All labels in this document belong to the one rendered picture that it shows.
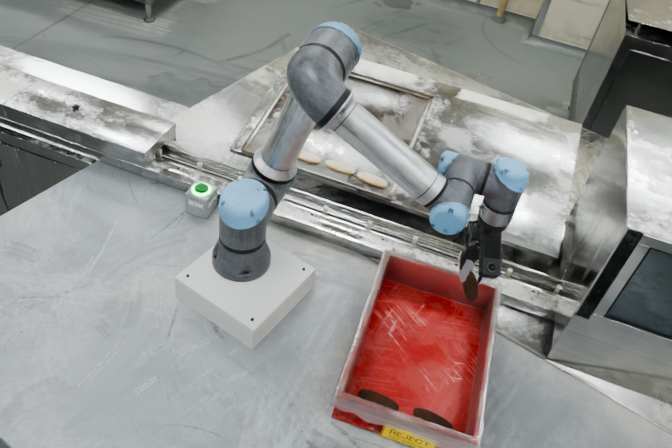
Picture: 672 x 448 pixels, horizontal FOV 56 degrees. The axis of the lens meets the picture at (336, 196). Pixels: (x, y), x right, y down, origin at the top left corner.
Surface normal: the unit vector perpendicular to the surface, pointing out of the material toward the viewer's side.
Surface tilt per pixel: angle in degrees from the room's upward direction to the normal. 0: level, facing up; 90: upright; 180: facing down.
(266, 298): 0
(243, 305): 0
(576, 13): 90
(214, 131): 0
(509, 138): 10
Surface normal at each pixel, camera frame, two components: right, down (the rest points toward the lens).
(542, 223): 0.07, -0.62
